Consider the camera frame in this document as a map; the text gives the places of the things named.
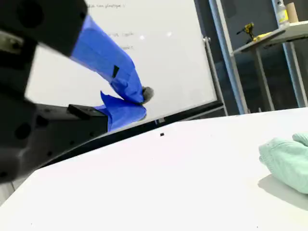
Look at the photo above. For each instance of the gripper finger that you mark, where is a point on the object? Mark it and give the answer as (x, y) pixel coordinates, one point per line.
(125, 113)
(103, 55)

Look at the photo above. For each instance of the pale green T-shirt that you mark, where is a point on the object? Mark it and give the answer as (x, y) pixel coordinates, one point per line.
(288, 166)

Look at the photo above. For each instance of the black whiteboard tray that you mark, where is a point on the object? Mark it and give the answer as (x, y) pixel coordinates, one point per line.
(187, 113)

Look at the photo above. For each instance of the white whiteboard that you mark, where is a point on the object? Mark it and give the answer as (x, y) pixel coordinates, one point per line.
(168, 60)

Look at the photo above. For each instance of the grey whiteboard stand pole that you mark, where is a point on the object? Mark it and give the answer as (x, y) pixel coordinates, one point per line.
(215, 79)

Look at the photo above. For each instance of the grey metal pillar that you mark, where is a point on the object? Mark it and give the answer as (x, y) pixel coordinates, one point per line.
(228, 60)

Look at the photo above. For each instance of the grey workbench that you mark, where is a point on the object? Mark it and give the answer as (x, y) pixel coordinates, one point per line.
(272, 36)

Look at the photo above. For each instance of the clear plastic bottle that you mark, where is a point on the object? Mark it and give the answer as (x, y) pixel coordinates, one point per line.
(281, 13)

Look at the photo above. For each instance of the brown cardboard tube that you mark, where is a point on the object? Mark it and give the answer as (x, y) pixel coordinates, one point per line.
(291, 13)

